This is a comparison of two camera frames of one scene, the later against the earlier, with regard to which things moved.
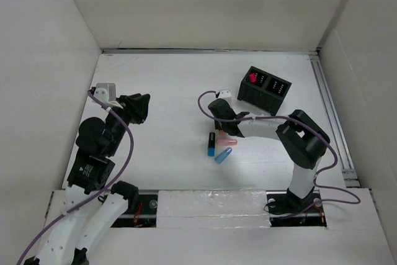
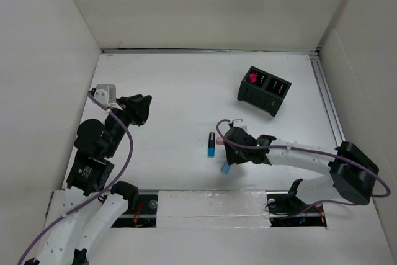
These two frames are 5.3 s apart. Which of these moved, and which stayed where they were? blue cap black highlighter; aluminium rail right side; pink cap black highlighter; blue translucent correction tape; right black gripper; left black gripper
Moved: blue translucent correction tape; right black gripper
Stayed: left black gripper; pink cap black highlighter; aluminium rail right side; blue cap black highlighter
